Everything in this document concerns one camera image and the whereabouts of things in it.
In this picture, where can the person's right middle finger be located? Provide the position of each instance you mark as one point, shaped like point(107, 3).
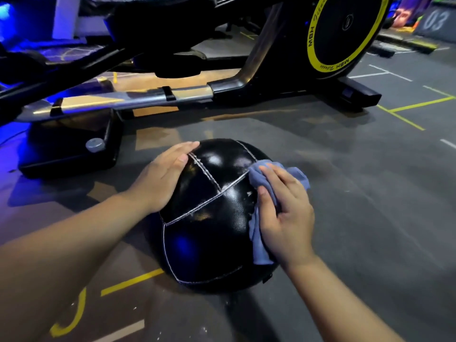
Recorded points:
point(286, 181)

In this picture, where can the black yellow-edged floor platform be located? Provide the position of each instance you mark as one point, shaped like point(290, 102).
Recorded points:
point(406, 42)

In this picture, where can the person's left hand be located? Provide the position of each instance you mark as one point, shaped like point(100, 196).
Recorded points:
point(153, 181)

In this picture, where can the black stitched medicine ball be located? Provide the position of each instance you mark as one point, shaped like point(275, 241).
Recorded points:
point(210, 224)

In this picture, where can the grey plyo box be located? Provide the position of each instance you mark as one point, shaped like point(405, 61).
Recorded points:
point(436, 21)

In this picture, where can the black yellow-ringed flywheel disc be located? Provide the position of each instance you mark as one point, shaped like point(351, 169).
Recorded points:
point(342, 28)

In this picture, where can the person's right forearm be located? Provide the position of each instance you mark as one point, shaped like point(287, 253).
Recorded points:
point(335, 306)

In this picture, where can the person's right hand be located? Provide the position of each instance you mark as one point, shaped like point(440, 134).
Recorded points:
point(288, 224)

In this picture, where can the blue cleaning cloth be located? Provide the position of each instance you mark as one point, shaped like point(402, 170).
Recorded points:
point(258, 178)

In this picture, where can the person's left forearm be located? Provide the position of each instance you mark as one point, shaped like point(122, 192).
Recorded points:
point(64, 259)

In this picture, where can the black machine base foot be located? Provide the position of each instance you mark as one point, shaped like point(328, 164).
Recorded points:
point(67, 145)

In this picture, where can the silver machine rail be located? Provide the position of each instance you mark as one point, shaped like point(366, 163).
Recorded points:
point(117, 101)

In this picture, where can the person's left thumb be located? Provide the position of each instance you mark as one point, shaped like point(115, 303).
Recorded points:
point(180, 170)

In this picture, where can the person's right thumb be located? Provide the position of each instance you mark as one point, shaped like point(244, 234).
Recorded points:
point(265, 213)

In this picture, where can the black elliptical trainer machine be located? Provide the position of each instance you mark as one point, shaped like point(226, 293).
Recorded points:
point(178, 67)

